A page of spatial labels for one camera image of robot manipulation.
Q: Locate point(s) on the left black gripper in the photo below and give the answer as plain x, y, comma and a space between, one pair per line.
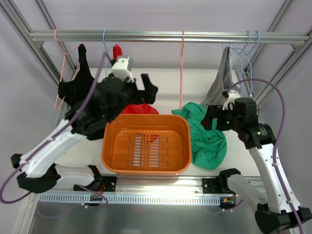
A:
136, 90

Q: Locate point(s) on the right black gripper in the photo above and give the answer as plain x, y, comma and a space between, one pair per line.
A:
217, 117

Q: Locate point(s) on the green tank top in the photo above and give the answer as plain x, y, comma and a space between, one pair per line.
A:
209, 148

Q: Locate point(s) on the pink hanger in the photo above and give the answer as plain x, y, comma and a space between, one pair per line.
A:
62, 68
181, 70

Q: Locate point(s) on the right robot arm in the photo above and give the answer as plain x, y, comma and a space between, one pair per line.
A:
279, 208

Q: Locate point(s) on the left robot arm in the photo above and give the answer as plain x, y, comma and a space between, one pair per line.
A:
38, 168

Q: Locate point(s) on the red tank top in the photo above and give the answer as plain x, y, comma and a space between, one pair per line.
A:
131, 108

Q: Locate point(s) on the grey tank top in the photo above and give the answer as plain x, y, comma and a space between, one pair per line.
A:
222, 81

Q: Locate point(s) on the blue hanger with red top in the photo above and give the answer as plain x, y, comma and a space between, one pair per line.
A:
106, 51

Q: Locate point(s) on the blue hanger with grey top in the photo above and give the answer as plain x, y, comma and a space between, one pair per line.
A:
234, 53

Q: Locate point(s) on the black tank top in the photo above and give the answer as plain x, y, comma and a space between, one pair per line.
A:
97, 102

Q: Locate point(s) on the blue empty hanger outer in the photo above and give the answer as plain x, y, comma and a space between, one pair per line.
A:
249, 54

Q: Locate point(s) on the blue empty hanger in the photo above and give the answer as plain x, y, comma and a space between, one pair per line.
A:
249, 54
243, 52

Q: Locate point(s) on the blue empty hanger inner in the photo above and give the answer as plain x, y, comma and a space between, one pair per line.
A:
243, 52

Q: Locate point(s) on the orange plastic basket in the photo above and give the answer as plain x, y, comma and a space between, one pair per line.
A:
147, 145

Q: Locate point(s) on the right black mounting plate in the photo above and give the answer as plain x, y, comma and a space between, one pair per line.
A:
210, 186

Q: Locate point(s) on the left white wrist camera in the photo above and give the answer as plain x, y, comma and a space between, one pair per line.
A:
122, 68

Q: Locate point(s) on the aluminium hanging rail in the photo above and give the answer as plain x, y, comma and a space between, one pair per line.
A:
169, 36

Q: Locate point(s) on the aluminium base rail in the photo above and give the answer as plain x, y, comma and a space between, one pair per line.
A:
146, 184

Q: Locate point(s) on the white slotted cable duct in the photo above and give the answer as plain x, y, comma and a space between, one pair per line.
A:
130, 199

